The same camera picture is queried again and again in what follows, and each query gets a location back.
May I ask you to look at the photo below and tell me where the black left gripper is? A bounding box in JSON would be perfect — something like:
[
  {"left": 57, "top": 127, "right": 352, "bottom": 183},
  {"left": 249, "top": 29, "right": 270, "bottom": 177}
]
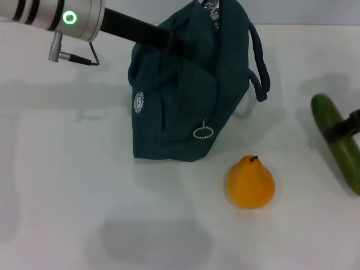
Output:
[{"left": 97, "top": 7, "right": 200, "bottom": 61}]

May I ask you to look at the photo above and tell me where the green cucumber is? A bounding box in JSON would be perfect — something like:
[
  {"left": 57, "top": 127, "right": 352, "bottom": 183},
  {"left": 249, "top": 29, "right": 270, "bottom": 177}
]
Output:
[{"left": 310, "top": 93, "right": 360, "bottom": 196}]

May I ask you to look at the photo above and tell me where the teal fabric zipper bag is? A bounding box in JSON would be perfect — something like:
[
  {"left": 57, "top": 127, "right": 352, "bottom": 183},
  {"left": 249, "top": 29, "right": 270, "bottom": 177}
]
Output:
[{"left": 128, "top": 0, "right": 272, "bottom": 163}]

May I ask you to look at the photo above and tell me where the orange pear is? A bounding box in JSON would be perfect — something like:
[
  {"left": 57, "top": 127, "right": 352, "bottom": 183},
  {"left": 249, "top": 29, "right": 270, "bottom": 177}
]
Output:
[{"left": 226, "top": 155, "right": 276, "bottom": 210}]

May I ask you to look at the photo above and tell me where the left arm cable with plug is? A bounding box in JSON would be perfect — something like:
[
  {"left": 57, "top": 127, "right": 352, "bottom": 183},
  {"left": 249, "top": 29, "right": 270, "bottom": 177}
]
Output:
[{"left": 48, "top": 31, "right": 101, "bottom": 67}]

